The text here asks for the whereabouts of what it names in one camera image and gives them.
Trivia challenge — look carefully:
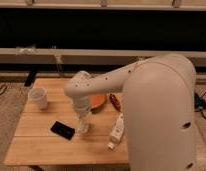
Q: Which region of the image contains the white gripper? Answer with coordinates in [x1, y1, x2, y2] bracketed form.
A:
[73, 96, 91, 134]

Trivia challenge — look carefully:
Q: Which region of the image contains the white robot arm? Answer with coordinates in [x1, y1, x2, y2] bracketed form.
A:
[65, 54, 197, 171]

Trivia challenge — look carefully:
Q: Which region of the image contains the orange bowl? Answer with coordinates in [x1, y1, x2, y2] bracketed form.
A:
[90, 94, 106, 109]

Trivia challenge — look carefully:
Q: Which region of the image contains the black rectangular phone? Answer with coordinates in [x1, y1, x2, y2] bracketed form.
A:
[51, 121, 75, 140]

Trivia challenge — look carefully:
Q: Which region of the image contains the dark red snack item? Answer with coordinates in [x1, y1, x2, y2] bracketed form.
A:
[109, 94, 121, 111]

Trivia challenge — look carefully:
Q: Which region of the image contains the white squeeze bottle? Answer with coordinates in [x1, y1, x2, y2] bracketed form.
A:
[108, 113, 124, 149]

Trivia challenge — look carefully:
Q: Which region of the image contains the wooden table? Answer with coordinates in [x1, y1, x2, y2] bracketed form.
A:
[4, 78, 128, 166]

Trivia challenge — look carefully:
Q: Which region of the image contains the blue power adapter box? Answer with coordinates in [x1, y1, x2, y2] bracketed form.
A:
[195, 94, 204, 108]

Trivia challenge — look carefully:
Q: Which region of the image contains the black table leg post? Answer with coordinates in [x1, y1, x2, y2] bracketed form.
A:
[24, 70, 37, 87]

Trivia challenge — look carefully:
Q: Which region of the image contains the black cable on left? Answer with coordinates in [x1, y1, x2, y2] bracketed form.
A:
[0, 83, 8, 98]

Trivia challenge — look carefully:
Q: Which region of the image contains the black cable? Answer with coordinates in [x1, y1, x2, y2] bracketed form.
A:
[195, 88, 206, 122]
[0, 83, 8, 98]

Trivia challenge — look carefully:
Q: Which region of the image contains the black cable on right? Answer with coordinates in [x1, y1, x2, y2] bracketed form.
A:
[195, 88, 206, 122]

